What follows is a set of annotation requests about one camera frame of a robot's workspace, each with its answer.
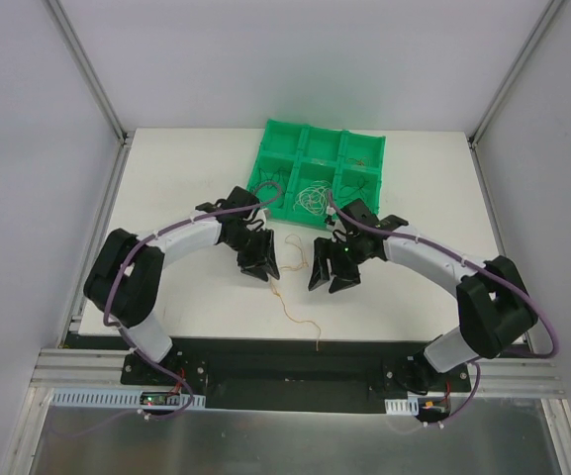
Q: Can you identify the right aluminium post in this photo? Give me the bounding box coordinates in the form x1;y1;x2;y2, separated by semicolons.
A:
468;0;568;149

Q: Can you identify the left aluminium post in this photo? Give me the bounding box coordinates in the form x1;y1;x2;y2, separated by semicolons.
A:
43;0;128;143

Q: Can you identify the aluminium post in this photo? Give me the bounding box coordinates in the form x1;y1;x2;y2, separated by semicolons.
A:
468;0;568;149
43;0;128;143

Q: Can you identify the white cable duct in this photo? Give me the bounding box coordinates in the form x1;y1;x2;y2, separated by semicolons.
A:
51;389;206;411
384;399;420;417

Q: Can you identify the right white cable duct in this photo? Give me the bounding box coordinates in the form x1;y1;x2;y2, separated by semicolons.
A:
384;399;420;417

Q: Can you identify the dark blue wire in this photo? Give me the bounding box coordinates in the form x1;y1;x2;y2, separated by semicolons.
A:
249;166;291;197

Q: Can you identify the green compartment tray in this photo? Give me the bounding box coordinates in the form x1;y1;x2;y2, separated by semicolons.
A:
247;120;386;229

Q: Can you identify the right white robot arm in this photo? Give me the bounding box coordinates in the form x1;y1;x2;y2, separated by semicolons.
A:
308;199;538;395

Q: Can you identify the left white cable duct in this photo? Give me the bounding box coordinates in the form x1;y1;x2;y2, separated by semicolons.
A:
51;389;206;411

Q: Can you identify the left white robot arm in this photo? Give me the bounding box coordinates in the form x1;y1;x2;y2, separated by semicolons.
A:
83;186;280;385

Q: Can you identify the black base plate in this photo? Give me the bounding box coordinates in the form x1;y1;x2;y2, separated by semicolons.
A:
120;335;472;412

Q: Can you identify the yellow wire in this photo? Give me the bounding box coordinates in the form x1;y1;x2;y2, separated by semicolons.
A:
268;233;324;352

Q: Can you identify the aluminium frame rail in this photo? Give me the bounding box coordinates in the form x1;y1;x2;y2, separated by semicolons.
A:
30;345;133;387

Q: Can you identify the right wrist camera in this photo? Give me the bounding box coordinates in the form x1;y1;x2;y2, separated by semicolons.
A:
324;206;339;231

